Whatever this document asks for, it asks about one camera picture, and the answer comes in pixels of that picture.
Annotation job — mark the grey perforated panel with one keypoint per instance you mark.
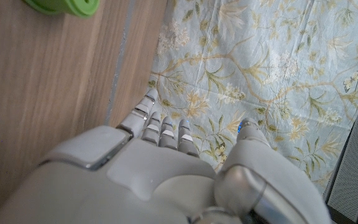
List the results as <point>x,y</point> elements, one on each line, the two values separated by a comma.
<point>357,161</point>

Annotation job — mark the floral backdrop cloth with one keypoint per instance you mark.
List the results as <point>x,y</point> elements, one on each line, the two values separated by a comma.
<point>259,62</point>

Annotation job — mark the green plastic cap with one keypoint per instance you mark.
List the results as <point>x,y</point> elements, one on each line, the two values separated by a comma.
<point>70,6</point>

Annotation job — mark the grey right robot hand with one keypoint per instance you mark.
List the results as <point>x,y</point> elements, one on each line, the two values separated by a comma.
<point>135,183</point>

